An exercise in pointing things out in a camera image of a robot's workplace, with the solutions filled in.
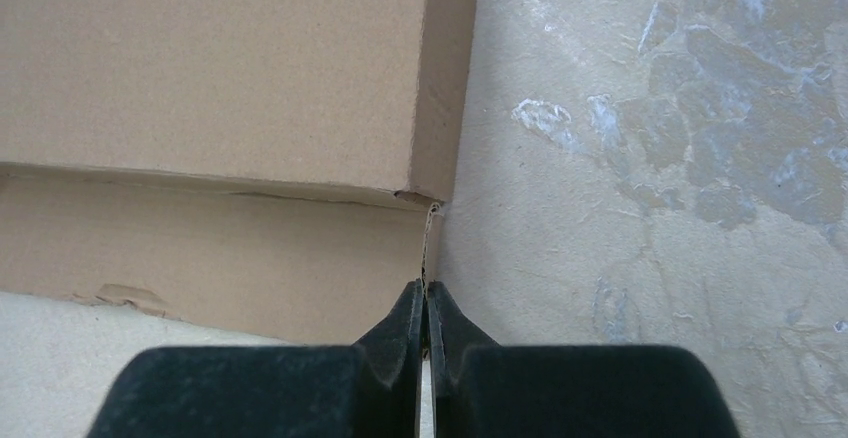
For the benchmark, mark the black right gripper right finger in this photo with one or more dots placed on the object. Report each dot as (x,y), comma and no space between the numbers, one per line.
(484,389)

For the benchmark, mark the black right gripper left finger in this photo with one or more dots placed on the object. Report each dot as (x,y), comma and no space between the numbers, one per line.
(369,388)

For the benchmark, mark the brown cardboard box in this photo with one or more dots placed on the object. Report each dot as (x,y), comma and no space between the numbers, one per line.
(272,167)

